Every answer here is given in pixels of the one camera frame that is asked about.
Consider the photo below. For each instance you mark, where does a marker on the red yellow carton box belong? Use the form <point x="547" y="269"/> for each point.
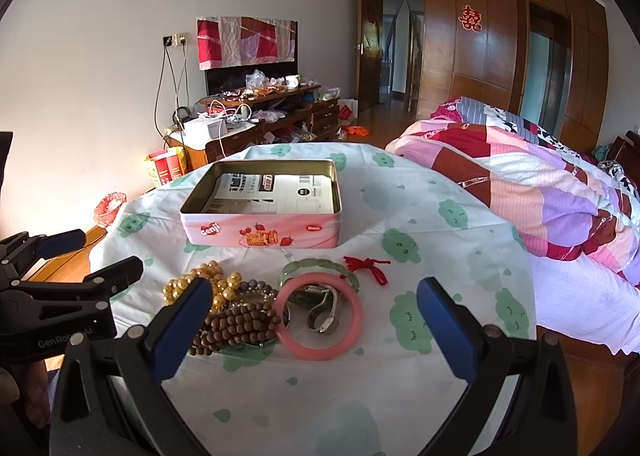
<point x="166" y="166"/>

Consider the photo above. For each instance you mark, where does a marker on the wall power socket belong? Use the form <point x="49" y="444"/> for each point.
<point x="175" y="40"/>

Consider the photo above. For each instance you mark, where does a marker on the thin silver bangle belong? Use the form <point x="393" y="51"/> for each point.
<point x="256" y="324"/>

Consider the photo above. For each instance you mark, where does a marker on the wooden tv cabinet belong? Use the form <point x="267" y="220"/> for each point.
<point x="278" y="116"/>

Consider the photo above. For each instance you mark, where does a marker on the wooden wardrobe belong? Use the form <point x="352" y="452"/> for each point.
<point x="479" y="49"/>

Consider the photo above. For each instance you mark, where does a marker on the red pink cloth cover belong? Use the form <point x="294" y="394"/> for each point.
<point x="233" y="41"/>

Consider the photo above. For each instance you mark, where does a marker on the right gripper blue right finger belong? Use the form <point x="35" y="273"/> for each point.
<point x="541" y="416"/>

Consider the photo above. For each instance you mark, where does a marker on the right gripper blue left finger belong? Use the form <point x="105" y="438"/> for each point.
<point x="109" y="399"/>

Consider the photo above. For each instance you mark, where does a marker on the silver wristwatch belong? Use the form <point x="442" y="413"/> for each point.
<point x="323" y="305"/>

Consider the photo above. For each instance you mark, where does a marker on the pink cookie tin box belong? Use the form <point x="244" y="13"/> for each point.
<point x="298" y="231"/>

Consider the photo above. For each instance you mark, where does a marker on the wooden bedroom door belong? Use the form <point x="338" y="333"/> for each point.
<point x="370" y="29"/>

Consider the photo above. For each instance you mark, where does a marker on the red knotted string charm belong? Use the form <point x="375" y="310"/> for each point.
<point x="368" y="264"/>

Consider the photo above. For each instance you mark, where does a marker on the dark wooden headboard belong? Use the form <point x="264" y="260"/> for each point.
<point x="626" y="151"/>

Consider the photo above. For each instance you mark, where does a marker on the white box appliance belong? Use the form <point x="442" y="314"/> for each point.
<point x="205" y="128"/>

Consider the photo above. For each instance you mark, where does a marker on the person left hand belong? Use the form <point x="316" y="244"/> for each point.
<point x="34" y="388"/>

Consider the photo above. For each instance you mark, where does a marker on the pink patchwork quilt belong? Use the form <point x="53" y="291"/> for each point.
<point x="561" y="205"/>

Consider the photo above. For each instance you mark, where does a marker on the black television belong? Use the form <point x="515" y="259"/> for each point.
<point x="227" y="79"/>

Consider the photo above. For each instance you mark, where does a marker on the white printed paper sheet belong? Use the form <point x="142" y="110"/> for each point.
<point x="237" y="193"/>

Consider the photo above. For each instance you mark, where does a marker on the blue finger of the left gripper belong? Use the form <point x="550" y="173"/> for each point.
<point x="112" y="275"/>
<point x="20" y="252"/>

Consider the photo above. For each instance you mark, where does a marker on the white bed sheet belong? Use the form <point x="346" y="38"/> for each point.
<point x="586" y="301"/>

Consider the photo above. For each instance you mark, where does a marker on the red double happiness decal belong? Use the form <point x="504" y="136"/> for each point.
<point x="470" y="19"/>

